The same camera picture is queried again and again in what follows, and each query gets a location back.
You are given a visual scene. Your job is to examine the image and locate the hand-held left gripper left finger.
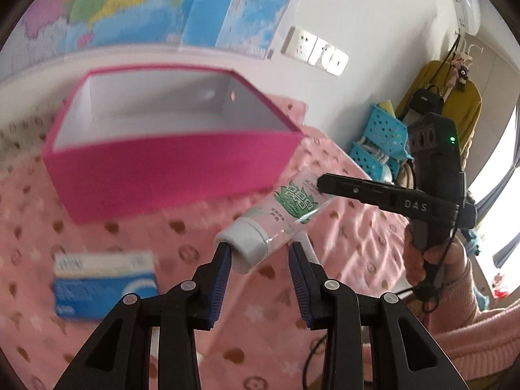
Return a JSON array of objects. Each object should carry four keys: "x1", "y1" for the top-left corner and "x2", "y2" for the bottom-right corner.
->
[{"x1": 53, "y1": 242, "x2": 233, "y2": 390}]

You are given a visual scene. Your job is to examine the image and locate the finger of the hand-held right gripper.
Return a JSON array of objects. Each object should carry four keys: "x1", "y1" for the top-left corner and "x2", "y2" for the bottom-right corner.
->
[{"x1": 317, "y1": 173, "x2": 407, "y2": 212}]

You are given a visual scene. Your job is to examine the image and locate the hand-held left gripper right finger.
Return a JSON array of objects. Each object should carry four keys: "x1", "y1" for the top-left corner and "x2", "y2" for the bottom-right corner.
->
[{"x1": 288, "y1": 241, "x2": 468, "y2": 390}]

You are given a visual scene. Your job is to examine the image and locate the clear aloe gel tube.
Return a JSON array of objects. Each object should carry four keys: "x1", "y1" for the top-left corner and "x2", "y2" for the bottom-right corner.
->
[{"x1": 214, "y1": 169, "x2": 332, "y2": 274}]

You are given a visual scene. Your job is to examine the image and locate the blue white medicine box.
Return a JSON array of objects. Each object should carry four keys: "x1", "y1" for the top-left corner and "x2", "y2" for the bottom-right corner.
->
[{"x1": 53, "y1": 252, "x2": 160, "y2": 319}]

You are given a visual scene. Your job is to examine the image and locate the pink cardboard box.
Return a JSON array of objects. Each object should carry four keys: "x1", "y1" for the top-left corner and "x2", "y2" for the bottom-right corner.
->
[{"x1": 43, "y1": 62, "x2": 305, "y2": 225}]

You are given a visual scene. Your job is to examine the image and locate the person's right forearm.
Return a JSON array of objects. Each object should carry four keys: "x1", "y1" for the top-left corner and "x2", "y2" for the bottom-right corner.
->
[{"x1": 361, "y1": 252, "x2": 520, "y2": 390}]

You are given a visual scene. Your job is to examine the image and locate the person's right hand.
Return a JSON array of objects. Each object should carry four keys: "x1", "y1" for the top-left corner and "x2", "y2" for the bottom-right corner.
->
[{"x1": 403, "y1": 223, "x2": 468, "y2": 293}]

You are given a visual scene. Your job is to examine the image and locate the blue perforated plastic basket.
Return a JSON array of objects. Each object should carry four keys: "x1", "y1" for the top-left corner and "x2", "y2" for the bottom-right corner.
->
[
  {"x1": 350, "y1": 142, "x2": 401, "y2": 181},
  {"x1": 363, "y1": 104, "x2": 409, "y2": 159}
]

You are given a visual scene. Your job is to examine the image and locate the yellow hanging garment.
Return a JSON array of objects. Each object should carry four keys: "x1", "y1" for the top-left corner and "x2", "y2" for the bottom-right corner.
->
[{"x1": 396, "y1": 60, "x2": 482, "y2": 171}]

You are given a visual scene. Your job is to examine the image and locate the black bag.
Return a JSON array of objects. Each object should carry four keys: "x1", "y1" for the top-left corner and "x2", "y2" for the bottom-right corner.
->
[{"x1": 408, "y1": 86, "x2": 445, "y2": 115}]

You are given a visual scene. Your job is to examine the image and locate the small plush toy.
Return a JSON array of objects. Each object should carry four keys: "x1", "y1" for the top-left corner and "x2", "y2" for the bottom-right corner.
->
[{"x1": 451, "y1": 53, "x2": 472, "y2": 90}]

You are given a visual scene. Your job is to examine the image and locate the pink printed blanket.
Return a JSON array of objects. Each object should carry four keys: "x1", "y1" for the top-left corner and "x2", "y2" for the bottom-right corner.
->
[{"x1": 0, "y1": 93, "x2": 431, "y2": 390}]

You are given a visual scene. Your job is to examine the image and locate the white air conditioner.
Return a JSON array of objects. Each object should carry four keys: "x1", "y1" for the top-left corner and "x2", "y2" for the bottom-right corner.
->
[{"x1": 445, "y1": 0, "x2": 482, "y2": 35}]

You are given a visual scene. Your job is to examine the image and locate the white wall switch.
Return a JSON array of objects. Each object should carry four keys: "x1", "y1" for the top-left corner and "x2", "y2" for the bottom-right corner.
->
[{"x1": 325, "y1": 46, "x2": 350, "y2": 77}]

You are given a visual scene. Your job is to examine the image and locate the white wall socket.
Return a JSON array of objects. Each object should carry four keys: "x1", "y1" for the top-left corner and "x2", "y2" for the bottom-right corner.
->
[
  {"x1": 303, "y1": 34, "x2": 326, "y2": 70},
  {"x1": 280, "y1": 26, "x2": 305, "y2": 61}
]

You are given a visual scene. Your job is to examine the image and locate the colourful wall map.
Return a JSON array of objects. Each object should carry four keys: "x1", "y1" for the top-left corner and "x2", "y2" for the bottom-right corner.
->
[{"x1": 0, "y1": 0, "x2": 305, "y2": 74}]

